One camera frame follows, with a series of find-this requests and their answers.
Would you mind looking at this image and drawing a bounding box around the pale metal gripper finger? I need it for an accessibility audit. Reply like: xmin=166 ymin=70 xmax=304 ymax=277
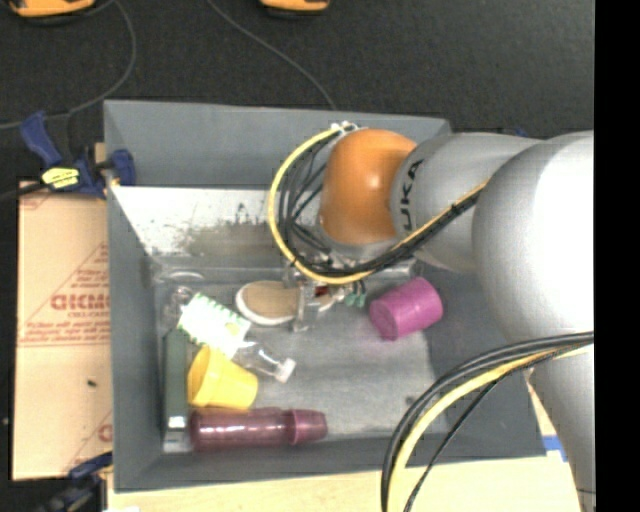
xmin=292 ymin=285 xmax=322 ymax=334

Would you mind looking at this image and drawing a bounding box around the grey metal bin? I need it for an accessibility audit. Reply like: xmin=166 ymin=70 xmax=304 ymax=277
xmin=102 ymin=99 xmax=547 ymax=492

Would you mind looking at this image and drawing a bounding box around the magenta plastic cup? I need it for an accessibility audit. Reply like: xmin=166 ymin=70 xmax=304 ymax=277
xmin=368 ymin=276 xmax=445 ymax=343

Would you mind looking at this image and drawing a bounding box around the clear plastic bottle green label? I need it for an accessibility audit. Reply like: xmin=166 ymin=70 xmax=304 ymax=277
xmin=175 ymin=292 xmax=298 ymax=385

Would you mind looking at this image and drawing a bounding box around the yellow plastic cup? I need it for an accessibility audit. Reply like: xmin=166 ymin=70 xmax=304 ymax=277
xmin=186 ymin=344 xmax=260 ymax=411

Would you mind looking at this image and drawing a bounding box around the purple plastic bottle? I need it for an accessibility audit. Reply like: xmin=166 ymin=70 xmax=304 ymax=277
xmin=188 ymin=406 xmax=329 ymax=452

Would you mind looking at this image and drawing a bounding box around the dark green flat block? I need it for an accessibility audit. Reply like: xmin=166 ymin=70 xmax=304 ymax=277
xmin=163 ymin=328 xmax=191 ymax=432

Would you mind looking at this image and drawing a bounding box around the brown cardboard board red print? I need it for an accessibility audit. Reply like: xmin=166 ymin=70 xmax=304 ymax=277
xmin=11 ymin=181 xmax=114 ymax=481

